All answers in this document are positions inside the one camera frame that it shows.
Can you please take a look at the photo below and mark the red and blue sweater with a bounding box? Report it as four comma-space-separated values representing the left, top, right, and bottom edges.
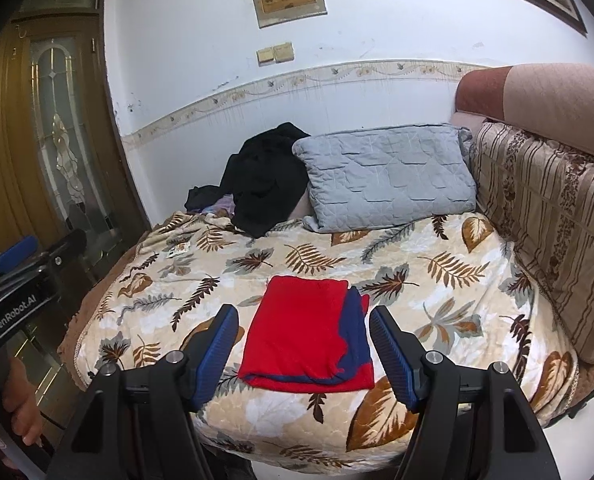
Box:
239, 276, 374, 393

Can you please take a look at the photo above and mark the purple garment under clothes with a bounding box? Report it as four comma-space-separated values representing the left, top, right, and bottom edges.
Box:
201, 194, 235, 218

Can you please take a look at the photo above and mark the black clothes pile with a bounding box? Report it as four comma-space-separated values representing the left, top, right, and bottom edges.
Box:
184, 122, 308, 238

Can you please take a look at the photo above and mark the left hand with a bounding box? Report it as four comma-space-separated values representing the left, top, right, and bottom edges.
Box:
0, 356, 45, 470

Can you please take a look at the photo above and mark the wooden door with glass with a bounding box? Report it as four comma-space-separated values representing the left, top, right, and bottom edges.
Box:
0, 0, 148, 442

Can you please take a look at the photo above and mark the leaf pattern beige blanket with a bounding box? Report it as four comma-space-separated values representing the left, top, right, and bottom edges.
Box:
58, 212, 594, 474

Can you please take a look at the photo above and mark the striped floral folded quilt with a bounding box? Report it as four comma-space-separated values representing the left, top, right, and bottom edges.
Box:
470, 122, 594, 364

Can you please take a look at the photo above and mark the grey quilted pillow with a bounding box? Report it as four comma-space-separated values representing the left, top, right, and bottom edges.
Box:
293, 124, 477, 234

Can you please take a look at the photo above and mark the brown pink padded headboard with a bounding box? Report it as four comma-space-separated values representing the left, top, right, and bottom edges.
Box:
451, 63, 594, 156

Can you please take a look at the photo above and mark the beige wall switch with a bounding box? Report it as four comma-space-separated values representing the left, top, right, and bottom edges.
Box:
256, 42, 295, 66

